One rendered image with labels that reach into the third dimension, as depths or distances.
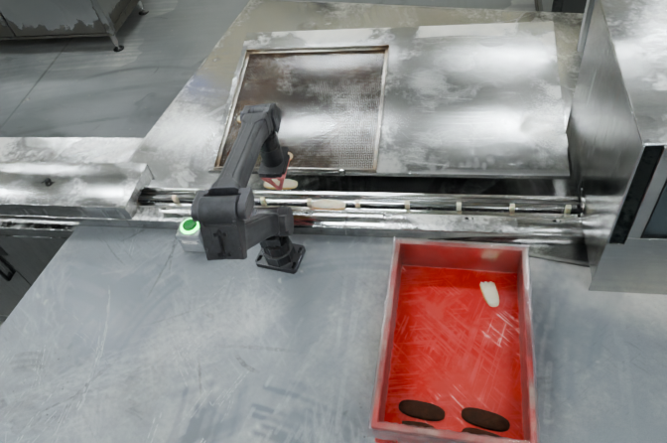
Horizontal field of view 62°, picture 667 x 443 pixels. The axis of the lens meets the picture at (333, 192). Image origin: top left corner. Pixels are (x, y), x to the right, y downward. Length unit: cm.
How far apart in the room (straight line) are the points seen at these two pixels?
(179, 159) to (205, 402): 86
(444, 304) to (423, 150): 47
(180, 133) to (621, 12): 139
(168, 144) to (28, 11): 260
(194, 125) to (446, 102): 88
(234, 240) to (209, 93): 115
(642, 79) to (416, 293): 69
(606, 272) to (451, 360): 41
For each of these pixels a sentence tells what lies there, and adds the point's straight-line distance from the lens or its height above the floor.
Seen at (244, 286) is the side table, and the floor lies 82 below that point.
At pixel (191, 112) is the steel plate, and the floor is 82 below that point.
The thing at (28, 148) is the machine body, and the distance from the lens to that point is 232.
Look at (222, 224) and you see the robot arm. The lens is 108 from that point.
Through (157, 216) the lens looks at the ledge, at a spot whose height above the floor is 86.
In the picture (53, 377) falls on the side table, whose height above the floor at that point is 82.
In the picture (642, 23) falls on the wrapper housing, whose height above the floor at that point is 130.
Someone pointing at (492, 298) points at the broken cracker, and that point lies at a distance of 143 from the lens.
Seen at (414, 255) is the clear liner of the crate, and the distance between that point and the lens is 144.
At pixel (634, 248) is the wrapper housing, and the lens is 137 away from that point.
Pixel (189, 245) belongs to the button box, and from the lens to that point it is 163.
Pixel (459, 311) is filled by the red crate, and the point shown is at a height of 82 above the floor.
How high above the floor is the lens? 205
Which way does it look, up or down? 47 degrees down
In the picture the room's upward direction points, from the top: 12 degrees counter-clockwise
